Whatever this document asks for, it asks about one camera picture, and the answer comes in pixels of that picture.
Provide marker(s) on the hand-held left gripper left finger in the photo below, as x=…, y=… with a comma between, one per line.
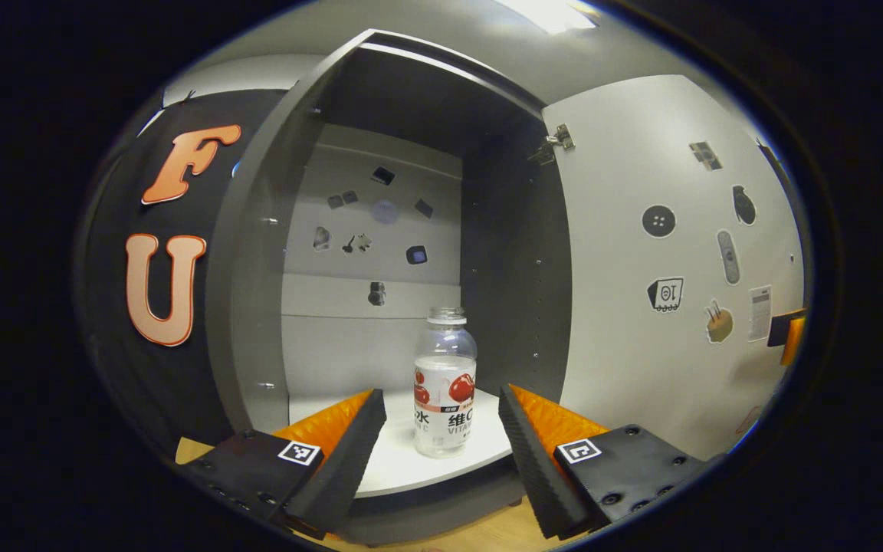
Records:
x=346, y=460

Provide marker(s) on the metal door hinge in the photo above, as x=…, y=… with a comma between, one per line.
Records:
x=556, y=142

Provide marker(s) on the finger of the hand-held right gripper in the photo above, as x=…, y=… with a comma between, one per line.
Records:
x=792, y=337

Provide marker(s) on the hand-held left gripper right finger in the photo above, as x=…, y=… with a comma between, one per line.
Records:
x=537, y=468

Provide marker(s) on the white cabinet door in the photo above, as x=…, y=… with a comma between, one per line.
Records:
x=625, y=368

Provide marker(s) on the ceiling light panel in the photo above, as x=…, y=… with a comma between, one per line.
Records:
x=553, y=14

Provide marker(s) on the black backdrop cloth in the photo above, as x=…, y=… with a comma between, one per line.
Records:
x=112, y=230

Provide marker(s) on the grey cabinet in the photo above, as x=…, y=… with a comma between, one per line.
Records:
x=514, y=268

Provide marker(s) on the clear plastic bottle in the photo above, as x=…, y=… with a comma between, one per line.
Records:
x=445, y=383

